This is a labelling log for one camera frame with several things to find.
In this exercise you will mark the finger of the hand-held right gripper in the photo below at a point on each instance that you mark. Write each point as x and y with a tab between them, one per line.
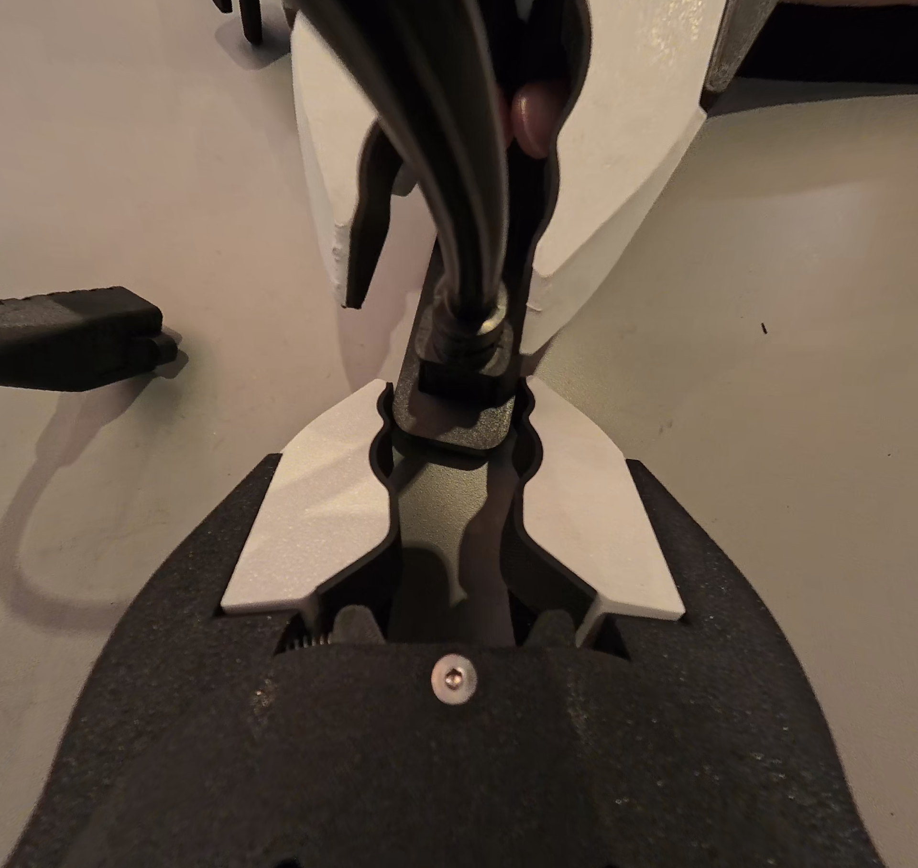
631	93
323	150

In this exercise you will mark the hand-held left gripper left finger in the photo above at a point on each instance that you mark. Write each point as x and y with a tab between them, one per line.
301	524

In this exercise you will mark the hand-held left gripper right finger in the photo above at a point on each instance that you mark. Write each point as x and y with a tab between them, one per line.
602	524

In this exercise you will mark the black power strip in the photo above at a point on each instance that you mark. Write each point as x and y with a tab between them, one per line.
459	430

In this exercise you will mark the black power plug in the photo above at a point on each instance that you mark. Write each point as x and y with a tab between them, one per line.
448	376

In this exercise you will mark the person's right hand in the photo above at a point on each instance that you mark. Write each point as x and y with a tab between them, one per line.
536	118

